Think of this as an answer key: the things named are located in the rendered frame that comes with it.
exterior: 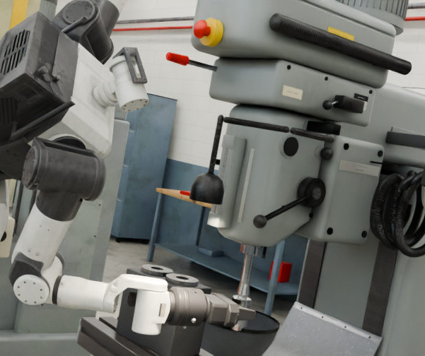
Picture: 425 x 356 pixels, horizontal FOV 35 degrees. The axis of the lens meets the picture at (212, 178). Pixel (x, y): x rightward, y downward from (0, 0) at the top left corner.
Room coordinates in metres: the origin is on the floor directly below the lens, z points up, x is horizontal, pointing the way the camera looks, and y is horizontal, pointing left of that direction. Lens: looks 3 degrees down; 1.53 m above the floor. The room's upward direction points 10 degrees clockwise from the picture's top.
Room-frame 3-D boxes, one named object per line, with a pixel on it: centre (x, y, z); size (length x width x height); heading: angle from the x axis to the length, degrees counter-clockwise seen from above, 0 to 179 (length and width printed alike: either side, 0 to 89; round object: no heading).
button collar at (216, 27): (1.46, 0.06, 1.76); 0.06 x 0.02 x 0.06; 39
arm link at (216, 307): (1.57, -0.04, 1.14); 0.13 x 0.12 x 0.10; 26
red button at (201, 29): (1.45, 0.08, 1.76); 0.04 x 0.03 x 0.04; 39
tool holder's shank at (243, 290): (1.61, -0.12, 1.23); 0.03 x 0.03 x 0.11
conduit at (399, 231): (1.62, -0.45, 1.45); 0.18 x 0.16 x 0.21; 129
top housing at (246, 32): (1.61, -0.13, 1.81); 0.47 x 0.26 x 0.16; 129
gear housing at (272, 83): (1.63, -0.15, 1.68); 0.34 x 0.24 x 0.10; 129
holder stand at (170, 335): (1.84, 0.07, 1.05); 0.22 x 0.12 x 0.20; 49
